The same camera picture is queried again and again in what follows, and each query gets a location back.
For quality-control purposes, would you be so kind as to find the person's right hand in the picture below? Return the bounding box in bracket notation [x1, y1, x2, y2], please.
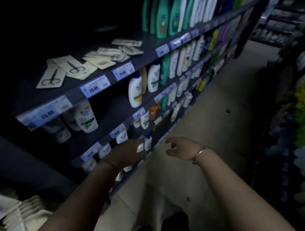
[165, 137, 203, 163]

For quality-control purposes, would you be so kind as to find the person's left hand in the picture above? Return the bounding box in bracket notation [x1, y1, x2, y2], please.
[102, 139, 147, 172]

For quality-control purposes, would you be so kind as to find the person's left forearm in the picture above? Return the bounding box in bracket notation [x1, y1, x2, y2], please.
[38, 160, 119, 231]

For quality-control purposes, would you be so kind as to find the person's right forearm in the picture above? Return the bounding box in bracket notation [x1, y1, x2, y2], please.
[193, 148, 297, 231]

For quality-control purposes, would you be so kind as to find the mini white bottle blue cap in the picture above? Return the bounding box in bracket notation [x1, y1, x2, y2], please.
[144, 135, 153, 152]

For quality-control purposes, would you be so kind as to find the white bottle blue print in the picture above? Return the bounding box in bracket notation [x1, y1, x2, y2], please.
[116, 130, 129, 144]
[81, 158, 98, 173]
[98, 143, 112, 159]

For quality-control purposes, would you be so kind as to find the orange bottle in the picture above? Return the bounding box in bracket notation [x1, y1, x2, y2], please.
[149, 103, 160, 121]

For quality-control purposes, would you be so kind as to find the dark grey shelving unit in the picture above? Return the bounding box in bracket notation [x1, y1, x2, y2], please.
[0, 0, 271, 203]

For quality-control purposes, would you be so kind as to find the cluster of small white bottles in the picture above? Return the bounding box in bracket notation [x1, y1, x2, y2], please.
[167, 76, 191, 106]

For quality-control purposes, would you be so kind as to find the group of yellow bottles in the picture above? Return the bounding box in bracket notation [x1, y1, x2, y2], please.
[197, 78, 208, 92]

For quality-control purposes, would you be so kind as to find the beige bottle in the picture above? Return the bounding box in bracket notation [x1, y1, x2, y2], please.
[139, 68, 148, 95]

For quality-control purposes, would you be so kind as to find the white bottle dim label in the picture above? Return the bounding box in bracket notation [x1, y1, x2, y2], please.
[63, 109, 81, 132]
[42, 117, 72, 144]

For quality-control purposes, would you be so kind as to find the row of shelf price labels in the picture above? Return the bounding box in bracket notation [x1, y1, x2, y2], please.
[15, 29, 204, 168]

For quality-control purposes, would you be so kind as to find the teal green bottle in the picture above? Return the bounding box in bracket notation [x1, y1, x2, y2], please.
[160, 53, 171, 86]

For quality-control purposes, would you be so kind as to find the row of white pump bottles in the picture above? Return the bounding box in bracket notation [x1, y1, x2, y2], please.
[169, 35, 205, 79]

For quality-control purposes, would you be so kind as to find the pile of beige tool cards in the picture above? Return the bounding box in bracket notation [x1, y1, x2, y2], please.
[36, 39, 144, 89]

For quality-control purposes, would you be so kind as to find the yellow bottle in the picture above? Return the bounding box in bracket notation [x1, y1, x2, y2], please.
[208, 29, 219, 51]

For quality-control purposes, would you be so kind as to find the rack of colourful bath sponges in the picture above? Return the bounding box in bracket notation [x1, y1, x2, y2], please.
[251, 48, 305, 231]

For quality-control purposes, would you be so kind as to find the stack of white packets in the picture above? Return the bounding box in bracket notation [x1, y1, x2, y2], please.
[0, 195, 53, 231]

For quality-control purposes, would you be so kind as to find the group of pink purple bottles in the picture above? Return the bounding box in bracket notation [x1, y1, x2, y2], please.
[218, 22, 233, 42]

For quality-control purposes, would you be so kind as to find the row of teal bottles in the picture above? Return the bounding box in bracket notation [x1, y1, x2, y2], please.
[142, 0, 194, 39]

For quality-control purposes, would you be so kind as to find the row of tall white bottles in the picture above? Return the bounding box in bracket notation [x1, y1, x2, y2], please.
[177, 0, 218, 32]

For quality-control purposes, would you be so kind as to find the distant store shelf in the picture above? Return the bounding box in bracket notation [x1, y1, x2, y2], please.
[250, 0, 305, 48]

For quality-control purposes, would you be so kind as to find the gold bangle bracelet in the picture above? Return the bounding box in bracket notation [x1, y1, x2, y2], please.
[192, 147, 211, 165]

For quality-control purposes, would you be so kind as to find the thin dark wrist string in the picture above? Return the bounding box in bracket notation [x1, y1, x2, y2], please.
[102, 160, 119, 172]

